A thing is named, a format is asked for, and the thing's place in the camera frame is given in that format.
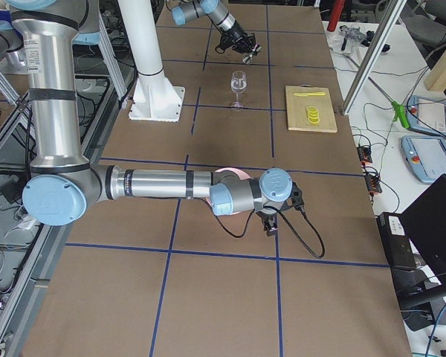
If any yellow plastic knife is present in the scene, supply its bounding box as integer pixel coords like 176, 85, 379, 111
293, 91, 326, 97

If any teach pendant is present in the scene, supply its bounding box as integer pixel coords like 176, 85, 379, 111
407, 95, 446, 138
401, 135, 446, 184

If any pink bowl of ice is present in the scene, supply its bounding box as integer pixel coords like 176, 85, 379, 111
207, 167, 251, 216

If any teach pendant far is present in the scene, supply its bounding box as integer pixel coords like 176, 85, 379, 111
407, 95, 446, 138

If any clear wine glass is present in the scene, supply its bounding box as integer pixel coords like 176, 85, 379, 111
230, 71, 247, 110

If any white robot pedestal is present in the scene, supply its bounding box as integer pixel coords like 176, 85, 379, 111
118, 0, 185, 122

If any steel double jigger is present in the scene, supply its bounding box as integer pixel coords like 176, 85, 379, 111
242, 51, 258, 65

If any green handled reacher grabber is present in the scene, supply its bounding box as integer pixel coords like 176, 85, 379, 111
342, 53, 409, 129

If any wooden cutting board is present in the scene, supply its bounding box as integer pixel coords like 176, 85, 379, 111
285, 86, 337, 133

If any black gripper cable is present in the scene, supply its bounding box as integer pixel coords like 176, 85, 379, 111
214, 206, 325, 260

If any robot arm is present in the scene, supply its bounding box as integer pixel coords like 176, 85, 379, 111
7, 1, 302, 235
171, 0, 261, 62

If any teach pendant near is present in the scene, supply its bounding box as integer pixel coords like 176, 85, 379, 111
401, 135, 446, 184

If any black laptop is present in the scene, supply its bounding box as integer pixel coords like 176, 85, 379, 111
398, 173, 446, 278

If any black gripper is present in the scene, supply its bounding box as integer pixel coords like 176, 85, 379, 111
256, 203, 288, 237
226, 25, 261, 53

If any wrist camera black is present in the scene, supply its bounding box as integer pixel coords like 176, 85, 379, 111
215, 36, 233, 54
289, 182, 306, 215

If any black box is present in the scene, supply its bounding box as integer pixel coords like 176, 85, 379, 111
376, 212, 416, 271

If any aluminium frame post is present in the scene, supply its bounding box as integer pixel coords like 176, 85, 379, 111
341, 0, 407, 115

